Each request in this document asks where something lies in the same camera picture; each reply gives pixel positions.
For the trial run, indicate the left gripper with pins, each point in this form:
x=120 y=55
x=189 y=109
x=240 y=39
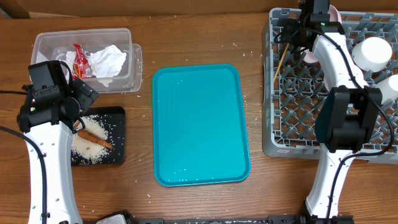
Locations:
x=83 y=94

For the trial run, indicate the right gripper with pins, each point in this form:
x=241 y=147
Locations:
x=289 y=27

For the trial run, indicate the wooden chopstick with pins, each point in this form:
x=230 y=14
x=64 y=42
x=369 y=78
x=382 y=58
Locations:
x=281 y=61

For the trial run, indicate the pink round plate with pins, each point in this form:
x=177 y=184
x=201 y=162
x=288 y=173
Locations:
x=335 y=16

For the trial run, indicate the red snack wrapper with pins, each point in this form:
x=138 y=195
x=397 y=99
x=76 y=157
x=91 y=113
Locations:
x=81 y=67

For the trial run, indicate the brown walnut food scrap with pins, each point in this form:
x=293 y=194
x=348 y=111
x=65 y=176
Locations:
x=76 y=124

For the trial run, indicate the orange carrot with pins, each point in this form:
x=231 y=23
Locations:
x=93 y=138

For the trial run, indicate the white napkin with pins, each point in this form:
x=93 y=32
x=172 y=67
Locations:
x=105 y=64

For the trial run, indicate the white cup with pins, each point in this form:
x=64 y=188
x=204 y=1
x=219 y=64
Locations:
x=373 y=54
x=389 y=89

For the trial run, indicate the pink bowl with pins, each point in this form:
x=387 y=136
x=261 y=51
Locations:
x=326 y=84

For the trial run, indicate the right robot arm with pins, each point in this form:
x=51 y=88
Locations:
x=348 y=115

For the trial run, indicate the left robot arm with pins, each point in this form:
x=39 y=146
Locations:
x=53 y=103

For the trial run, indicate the grey dishwasher rack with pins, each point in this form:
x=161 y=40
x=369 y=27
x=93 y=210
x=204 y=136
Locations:
x=292 y=103

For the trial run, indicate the black tray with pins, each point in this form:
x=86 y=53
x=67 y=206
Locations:
x=114 y=118

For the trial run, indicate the clear plastic bin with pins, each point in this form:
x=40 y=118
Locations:
x=55 y=45

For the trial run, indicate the pile of rice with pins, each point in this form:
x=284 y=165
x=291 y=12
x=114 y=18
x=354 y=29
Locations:
x=89 y=143

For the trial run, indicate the teal serving tray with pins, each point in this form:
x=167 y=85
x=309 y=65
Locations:
x=199 y=128

